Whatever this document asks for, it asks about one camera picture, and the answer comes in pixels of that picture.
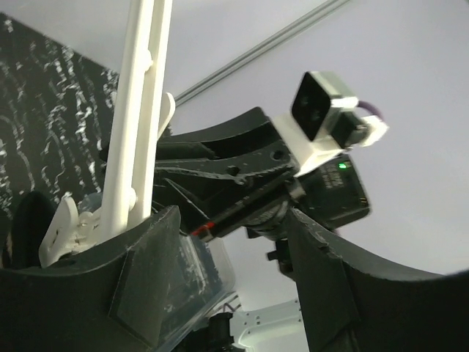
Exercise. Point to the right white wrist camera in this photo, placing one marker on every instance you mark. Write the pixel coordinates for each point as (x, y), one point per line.
(326, 119)

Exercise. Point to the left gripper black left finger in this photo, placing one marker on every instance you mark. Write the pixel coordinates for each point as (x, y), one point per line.
(109, 298)

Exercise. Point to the clear plastic bin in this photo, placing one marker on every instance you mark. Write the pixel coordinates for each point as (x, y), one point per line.
(201, 279)

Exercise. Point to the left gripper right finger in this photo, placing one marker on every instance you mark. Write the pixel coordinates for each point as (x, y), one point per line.
(354, 300)

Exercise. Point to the white hanger clip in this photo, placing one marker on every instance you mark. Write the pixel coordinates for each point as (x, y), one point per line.
(72, 229)

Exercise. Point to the white plastic clip hanger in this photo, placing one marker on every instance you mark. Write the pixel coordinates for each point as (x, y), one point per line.
(140, 104)

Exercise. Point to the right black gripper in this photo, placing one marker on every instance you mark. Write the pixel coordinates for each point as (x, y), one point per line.
(224, 176)

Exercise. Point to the black marbled mat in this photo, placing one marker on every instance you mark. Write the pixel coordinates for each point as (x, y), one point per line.
(56, 115)

